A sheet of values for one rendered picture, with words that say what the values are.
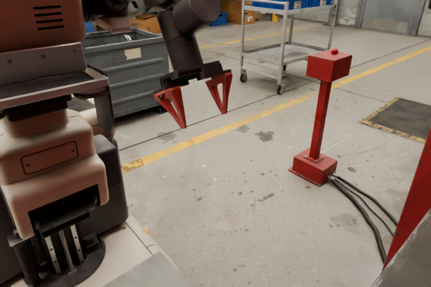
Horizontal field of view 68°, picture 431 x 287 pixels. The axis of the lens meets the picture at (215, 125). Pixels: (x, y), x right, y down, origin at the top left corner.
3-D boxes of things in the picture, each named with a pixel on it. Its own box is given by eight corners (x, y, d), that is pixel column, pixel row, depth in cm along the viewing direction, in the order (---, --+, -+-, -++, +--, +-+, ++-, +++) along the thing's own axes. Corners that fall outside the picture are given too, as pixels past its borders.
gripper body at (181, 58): (223, 69, 59) (211, 30, 59) (177, 81, 53) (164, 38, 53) (204, 77, 65) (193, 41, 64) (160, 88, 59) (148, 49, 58)
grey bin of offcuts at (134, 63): (143, 93, 348) (136, 25, 316) (174, 110, 307) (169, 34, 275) (68, 113, 302) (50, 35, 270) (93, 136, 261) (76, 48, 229)
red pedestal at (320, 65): (304, 159, 230) (321, 43, 192) (336, 175, 213) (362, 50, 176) (287, 170, 218) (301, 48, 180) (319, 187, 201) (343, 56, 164)
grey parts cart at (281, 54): (285, 67, 436) (292, -8, 393) (327, 79, 391) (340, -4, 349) (236, 81, 384) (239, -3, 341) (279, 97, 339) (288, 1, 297)
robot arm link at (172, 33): (176, 13, 62) (149, 15, 58) (194, -3, 56) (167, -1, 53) (186, 47, 62) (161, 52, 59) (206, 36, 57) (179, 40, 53)
